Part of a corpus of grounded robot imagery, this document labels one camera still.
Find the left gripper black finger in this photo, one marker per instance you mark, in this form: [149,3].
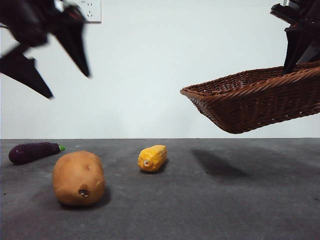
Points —
[75,45]
[22,70]

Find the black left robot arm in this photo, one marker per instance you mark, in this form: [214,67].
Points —
[22,20]

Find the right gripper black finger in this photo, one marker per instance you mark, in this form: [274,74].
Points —
[312,55]
[297,42]

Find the purple eggplant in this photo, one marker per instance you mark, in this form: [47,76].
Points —
[28,152]

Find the brown wicker basket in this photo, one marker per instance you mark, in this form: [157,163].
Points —
[250,110]

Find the white wall power socket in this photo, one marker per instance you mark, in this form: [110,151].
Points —
[96,11]

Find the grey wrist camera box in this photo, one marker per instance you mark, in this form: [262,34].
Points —
[282,13]

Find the yellow corn cob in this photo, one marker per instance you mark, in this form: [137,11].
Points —
[152,158]

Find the brown potato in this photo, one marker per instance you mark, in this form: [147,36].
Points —
[77,178]

